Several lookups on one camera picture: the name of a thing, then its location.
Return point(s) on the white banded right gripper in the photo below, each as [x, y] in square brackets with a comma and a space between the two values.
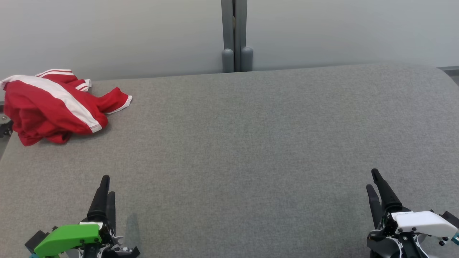
[419, 222]

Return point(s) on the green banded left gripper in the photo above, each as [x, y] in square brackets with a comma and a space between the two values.
[68, 238]

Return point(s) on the red shorts with white stripe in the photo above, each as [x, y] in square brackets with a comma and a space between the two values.
[43, 114]

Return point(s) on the dark metal floor fitting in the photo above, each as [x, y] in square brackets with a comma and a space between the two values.
[4, 123]

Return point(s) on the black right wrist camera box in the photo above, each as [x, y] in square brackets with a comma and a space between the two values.
[451, 218]

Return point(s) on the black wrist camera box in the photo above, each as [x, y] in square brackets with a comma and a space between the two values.
[36, 239]
[451, 218]

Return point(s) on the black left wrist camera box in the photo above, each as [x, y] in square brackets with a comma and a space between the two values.
[36, 239]

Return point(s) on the teal right camera connector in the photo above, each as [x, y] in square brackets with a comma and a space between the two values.
[456, 238]

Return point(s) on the teal camera connector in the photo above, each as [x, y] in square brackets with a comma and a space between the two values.
[456, 238]
[34, 255]

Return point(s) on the teal left camera connector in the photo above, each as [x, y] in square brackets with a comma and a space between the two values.
[34, 255]

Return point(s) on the grey partition post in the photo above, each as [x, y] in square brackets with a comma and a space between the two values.
[227, 32]
[244, 32]

